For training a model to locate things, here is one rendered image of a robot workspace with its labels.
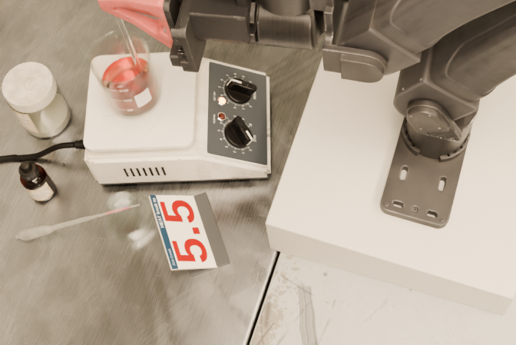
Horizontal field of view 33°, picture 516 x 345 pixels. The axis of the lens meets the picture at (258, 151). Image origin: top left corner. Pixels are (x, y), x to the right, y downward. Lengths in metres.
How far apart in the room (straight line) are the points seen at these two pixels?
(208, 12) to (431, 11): 0.19
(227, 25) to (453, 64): 0.20
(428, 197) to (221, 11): 0.30
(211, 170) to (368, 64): 0.29
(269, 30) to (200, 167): 0.24
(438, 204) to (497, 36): 0.23
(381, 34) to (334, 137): 0.22
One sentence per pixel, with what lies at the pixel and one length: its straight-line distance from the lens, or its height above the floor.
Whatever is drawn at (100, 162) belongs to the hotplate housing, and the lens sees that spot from 0.96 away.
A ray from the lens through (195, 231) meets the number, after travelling 0.96.
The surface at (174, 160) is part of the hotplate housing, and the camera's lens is 0.94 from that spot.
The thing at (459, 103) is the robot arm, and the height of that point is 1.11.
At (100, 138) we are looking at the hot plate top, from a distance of 0.95.
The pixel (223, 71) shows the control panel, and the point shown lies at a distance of 1.00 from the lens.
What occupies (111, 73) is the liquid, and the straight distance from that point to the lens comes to 0.94.
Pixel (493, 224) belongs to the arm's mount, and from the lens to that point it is 0.91.
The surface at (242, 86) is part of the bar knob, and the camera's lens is 0.98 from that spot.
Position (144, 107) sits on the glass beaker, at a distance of 0.93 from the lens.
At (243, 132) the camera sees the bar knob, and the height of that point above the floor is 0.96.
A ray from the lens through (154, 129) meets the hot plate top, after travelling 0.94.
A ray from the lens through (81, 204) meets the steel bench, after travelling 1.02.
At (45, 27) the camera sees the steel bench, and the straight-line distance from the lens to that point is 1.16.
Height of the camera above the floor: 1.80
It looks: 63 degrees down
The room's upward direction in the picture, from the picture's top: 10 degrees counter-clockwise
